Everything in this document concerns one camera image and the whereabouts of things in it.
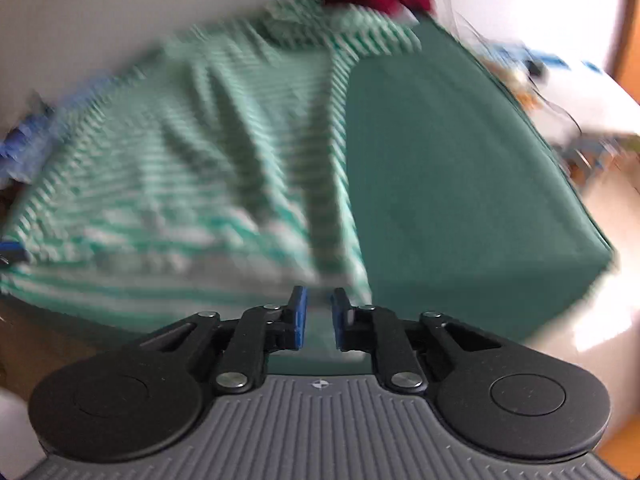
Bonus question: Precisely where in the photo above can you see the green white striped garment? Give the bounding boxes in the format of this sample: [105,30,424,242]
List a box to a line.
[1,0,421,330]

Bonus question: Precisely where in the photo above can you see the blue white patterned cloth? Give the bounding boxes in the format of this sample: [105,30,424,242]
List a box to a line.
[1,112,64,188]

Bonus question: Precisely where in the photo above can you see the black cable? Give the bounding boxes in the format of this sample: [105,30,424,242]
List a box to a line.
[444,0,586,141]

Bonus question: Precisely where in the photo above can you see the green bed sheet mattress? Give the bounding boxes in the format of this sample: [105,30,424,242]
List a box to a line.
[269,12,616,361]

